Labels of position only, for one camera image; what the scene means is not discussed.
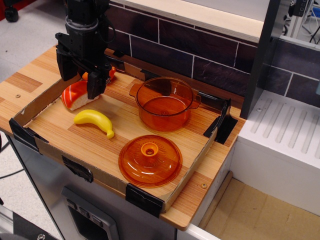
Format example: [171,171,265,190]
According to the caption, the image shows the salmon sushi toy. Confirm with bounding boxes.
[61,80,100,111]

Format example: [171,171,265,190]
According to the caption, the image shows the black vertical post right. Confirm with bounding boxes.
[240,0,288,119]

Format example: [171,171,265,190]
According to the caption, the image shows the yellow toy banana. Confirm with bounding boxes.
[73,109,115,139]

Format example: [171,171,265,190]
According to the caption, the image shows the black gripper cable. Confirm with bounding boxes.
[98,17,117,46]

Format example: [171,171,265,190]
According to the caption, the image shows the white dish drainer sink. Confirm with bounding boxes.
[230,91,320,215]

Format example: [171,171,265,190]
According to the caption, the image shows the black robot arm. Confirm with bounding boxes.
[55,0,116,100]

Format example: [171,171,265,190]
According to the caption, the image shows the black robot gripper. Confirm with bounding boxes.
[55,21,112,100]

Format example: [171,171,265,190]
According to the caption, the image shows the black caster wheel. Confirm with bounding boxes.
[4,6,19,23]

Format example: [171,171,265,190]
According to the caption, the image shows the orange toy carrot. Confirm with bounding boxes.
[81,66,117,81]

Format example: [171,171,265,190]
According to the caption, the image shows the grey toy oven front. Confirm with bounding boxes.
[61,187,120,240]

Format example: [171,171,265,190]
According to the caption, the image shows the orange transparent pot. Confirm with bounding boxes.
[129,77,201,132]

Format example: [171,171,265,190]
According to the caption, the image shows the cardboard fence with black tape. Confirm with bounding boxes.
[1,48,244,226]

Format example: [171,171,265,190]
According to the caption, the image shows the orange transparent pot lid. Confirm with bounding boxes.
[118,135,183,188]

